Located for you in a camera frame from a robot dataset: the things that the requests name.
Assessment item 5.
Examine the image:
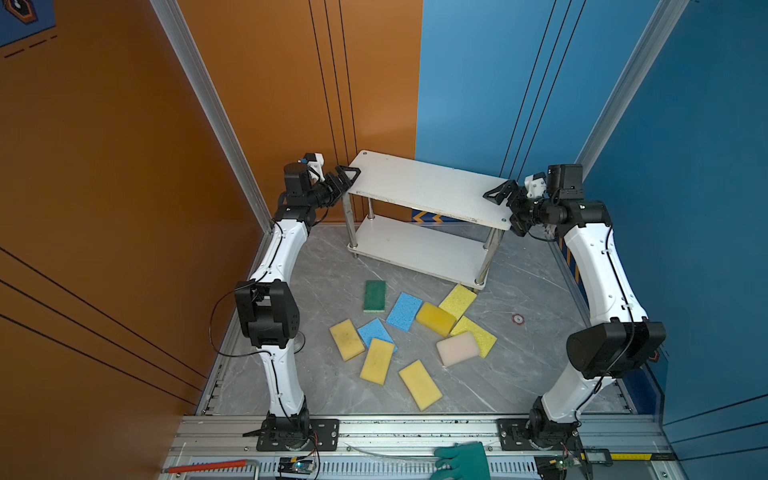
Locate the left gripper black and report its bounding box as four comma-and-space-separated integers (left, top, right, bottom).
305, 167, 359, 213

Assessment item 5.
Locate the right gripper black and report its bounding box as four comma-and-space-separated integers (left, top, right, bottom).
482, 179, 557, 235

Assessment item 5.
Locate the pale pink foam sponge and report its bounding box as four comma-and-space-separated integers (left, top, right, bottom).
436, 332, 480, 367

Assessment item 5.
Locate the yellow foam sponge front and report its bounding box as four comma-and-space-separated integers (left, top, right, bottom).
398, 360, 443, 411

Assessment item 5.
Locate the yellow foam sponge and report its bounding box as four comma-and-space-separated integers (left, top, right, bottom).
330, 319, 366, 361
398, 360, 443, 411
360, 338, 395, 386

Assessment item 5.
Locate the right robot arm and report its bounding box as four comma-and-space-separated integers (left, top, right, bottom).
483, 164, 666, 449

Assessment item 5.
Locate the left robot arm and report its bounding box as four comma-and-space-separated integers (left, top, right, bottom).
233, 154, 361, 444

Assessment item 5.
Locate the white two-tier shelf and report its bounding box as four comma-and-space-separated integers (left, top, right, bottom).
342, 150, 511, 291

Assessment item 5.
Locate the yellow-green sponge upper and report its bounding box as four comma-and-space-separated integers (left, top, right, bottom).
438, 284, 477, 320

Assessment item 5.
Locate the yellow-green sponge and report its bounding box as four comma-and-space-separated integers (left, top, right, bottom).
438, 284, 477, 320
449, 316, 497, 359

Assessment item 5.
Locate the green scouring sponge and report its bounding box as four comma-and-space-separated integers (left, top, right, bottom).
363, 280, 387, 313

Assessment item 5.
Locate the thick yellow sponge centre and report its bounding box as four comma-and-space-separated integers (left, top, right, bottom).
416, 302, 457, 337

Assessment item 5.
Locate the yellow-green sponge lower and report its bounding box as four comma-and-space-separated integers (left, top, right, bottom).
449, 316, 497, 359

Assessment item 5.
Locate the blue sponge upper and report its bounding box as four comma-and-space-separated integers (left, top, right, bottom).
386, 293, 423, 332

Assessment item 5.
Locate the blue sponge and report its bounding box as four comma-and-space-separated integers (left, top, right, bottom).
386, 293, 423, 332
357, 318, 395, 348

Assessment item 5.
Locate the blue sponge lower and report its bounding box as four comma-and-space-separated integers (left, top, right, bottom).
357, 318, 395, 348

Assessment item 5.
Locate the yellow foam sponge left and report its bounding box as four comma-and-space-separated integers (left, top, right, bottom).
330, 319, 366, 361

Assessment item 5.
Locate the yellow foam sponge middle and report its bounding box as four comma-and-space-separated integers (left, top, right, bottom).
360, 338, 395, 386

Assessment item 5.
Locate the green rubber glove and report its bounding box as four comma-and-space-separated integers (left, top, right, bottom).
430, 442, 491, 480

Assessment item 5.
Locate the small circuit board right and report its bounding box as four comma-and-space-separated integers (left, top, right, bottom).
534, 457, 581, 480

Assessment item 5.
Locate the small circuit board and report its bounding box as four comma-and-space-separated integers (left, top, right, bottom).
534, 457, 581, 480
277, 457, 317, 478

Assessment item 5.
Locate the small circuit board left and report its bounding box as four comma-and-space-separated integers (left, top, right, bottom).
277, 457, 317, 478

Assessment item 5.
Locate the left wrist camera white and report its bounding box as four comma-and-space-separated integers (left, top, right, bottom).
300, 153, 325, 182

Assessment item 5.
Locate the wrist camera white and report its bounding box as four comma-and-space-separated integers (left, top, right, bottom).
300, 153, 325, 182
524, 173, 547, 200

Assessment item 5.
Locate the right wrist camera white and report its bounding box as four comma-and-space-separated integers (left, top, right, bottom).
524, 173, 547, 200

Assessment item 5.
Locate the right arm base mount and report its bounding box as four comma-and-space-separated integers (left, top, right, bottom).
496, 418, 583, 451

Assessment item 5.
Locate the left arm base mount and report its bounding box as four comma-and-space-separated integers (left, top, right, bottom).
242, 416, 340, 452

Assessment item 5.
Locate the red handled tool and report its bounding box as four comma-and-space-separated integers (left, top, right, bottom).
161, 459, 248, 474

